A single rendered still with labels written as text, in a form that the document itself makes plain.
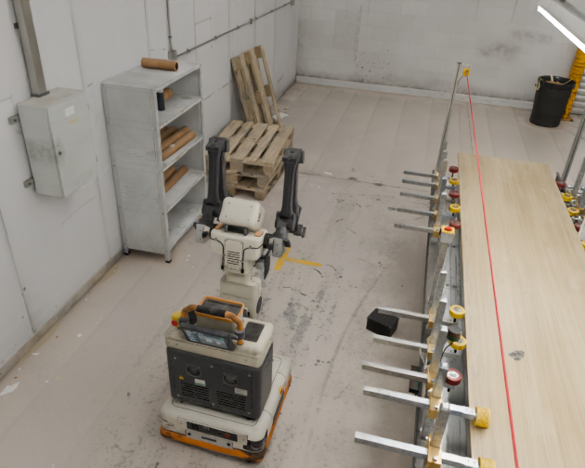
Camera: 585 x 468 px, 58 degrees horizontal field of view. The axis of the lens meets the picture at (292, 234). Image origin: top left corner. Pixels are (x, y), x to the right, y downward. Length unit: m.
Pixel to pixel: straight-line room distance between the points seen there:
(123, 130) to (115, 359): 1.75
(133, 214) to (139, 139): 0.70
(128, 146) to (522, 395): 3.28
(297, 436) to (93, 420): 1.25
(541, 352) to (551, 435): 0.52
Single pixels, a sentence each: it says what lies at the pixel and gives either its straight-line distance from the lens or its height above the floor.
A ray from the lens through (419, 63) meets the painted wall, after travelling 10.08.
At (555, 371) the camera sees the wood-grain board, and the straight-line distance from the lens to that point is 2.84.
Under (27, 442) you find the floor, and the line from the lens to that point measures 3.62.
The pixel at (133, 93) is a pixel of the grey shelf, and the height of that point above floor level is 1.50.
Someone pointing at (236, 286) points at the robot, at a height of 0.88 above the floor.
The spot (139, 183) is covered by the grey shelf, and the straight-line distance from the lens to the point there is 4.51.
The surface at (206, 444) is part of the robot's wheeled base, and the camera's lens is 3.23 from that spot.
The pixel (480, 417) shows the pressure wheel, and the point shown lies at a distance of 2.39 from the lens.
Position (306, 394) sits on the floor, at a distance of 3.60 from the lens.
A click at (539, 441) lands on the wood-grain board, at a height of 0.90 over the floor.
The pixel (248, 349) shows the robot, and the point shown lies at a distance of 2.71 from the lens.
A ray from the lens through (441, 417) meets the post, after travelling 2.10.
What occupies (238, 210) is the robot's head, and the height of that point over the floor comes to 1.35.
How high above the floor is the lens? 2.67
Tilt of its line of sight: 31 degrees down
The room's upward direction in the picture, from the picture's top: 3 degrees clockwise
